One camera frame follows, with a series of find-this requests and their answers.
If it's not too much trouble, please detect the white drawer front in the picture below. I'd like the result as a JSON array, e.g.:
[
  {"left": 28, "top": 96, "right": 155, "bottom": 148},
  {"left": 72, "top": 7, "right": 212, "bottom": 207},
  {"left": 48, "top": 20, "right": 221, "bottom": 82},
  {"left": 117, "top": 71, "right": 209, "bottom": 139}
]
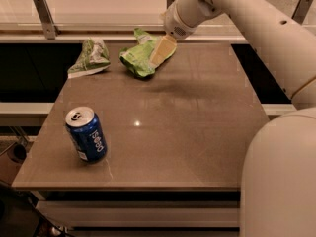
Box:
[{"left": 36, "top": 201, "right": 239, "bottom": 228}]

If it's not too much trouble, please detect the green rice chip bag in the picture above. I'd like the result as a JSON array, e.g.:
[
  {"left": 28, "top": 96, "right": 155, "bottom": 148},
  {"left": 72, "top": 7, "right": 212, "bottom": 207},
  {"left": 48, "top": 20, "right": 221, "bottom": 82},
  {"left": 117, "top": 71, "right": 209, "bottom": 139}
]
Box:
[{"left": 119, "top": 28, "right": 163, "bottom": 78}]

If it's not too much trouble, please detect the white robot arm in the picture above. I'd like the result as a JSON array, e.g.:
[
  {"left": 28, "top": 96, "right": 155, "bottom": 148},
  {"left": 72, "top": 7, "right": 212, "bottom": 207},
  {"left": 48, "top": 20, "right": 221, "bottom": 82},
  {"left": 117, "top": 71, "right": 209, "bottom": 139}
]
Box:
[{"left": 152, "top": 0, "right": 316, "bottom": 237}]

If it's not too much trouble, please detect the left metal railing bracket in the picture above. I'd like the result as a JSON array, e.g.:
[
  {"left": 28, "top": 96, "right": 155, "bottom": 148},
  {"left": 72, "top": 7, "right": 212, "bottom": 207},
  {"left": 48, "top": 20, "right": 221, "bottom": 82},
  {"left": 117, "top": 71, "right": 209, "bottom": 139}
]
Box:
[{"left": 33, "top": 0, "right": 58, "bottom": 40}]

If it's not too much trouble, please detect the right metal railing bracket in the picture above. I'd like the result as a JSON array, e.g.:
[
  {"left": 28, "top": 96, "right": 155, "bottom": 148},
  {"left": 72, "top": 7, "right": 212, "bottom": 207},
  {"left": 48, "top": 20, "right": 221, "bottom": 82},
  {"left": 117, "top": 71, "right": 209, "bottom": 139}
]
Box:
[{"left": 291, "top": 0, "right": 314, "bottom": 24}]

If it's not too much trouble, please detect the blue pepsi can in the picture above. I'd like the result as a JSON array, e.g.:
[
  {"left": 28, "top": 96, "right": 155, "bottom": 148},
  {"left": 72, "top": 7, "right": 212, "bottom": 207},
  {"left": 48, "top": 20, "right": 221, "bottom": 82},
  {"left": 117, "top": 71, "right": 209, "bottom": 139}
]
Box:
[{"left": 65, "top": 107, "right": 108, "bottom": 163}]

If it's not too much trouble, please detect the crumpled green white chip bag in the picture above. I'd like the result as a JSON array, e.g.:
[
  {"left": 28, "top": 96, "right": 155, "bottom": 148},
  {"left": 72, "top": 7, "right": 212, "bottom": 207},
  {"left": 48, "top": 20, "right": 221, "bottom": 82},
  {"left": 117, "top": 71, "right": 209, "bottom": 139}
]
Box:
[{"left": 67, "top": 39, "right": 111, "bottom": 79}]

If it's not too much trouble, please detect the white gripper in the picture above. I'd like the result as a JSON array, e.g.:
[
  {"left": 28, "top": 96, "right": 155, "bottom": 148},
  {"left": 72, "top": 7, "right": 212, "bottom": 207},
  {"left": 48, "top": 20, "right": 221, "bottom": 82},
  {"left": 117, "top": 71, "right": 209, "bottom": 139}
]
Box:
[{"left": 149, "top": 1, "right": 197, "bottom": 68}]

